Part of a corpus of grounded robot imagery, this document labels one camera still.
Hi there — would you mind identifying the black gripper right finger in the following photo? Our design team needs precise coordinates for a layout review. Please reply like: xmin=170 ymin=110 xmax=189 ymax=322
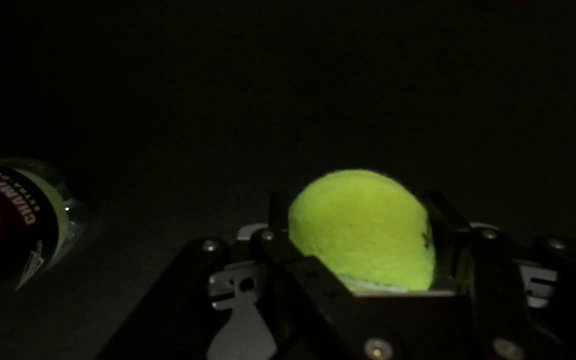
xmin=425 ymin=189 xmax=576 ymax=360

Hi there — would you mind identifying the yellow-green tennis ball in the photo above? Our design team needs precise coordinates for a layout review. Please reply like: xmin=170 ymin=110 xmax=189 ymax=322
xmin=286 ymin=168 xmax=436 ymax=297

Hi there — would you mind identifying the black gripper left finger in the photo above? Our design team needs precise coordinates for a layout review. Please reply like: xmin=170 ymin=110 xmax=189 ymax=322
xmin=97 ymin=190 xmax=377 ymax=360

